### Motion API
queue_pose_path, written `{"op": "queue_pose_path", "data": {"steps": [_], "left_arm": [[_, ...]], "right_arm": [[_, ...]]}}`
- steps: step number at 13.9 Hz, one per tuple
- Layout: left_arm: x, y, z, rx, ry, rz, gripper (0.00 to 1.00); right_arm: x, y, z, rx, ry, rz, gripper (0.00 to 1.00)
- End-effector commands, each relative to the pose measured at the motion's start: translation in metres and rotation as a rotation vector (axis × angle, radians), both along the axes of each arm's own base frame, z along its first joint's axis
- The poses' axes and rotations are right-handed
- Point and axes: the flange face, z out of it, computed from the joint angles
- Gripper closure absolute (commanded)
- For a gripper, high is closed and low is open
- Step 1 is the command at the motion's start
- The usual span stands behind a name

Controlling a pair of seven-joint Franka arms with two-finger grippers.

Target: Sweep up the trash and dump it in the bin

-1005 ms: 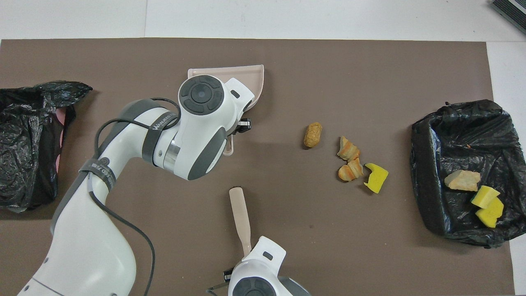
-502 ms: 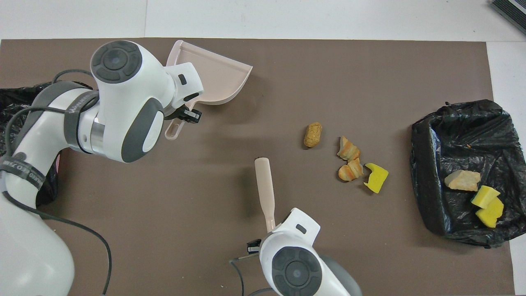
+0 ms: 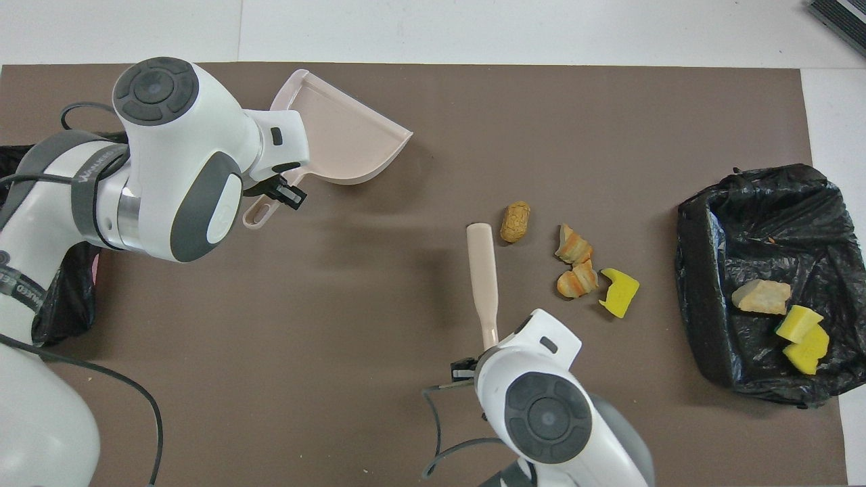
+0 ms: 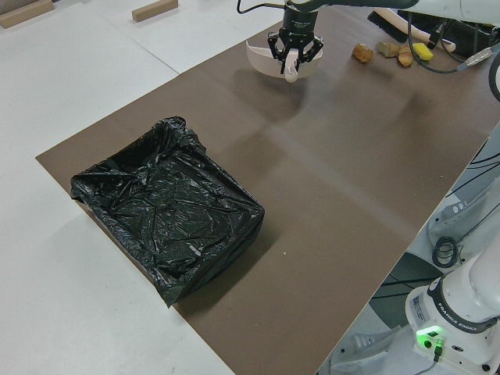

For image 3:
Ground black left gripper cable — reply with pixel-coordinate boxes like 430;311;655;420
0;101;165;487

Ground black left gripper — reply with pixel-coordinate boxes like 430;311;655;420
242;162;307;210

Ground pale sliced bread loaf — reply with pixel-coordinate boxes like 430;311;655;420
731;279;792;316

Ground bin lined with black bag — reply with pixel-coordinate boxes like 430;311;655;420
677;164;866;409

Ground golden brown bread roll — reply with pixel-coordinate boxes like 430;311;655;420
500;201;531;244

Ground large yellow sponge piece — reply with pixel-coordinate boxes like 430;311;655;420
783;325;831;375

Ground orange striped croissant piece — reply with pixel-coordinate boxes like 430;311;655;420
557;259;599;300
555;224;594;265

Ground beige plastic dustpan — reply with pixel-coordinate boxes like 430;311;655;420
242;69;414;231

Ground grey ribbed object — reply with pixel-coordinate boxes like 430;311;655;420
807;0;866;58

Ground notched yellow sponge piece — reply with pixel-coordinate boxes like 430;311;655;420
599;268;641;319

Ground pink bin with black bag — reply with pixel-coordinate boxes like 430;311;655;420
0;132;129;347

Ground brown table mat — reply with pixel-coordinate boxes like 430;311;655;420
0;62;848;487

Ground beige hand brush black bristles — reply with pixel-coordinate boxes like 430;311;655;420
466;223;501;352

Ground small yellow sponge piece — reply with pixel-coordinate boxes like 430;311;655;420
775;305;825;344

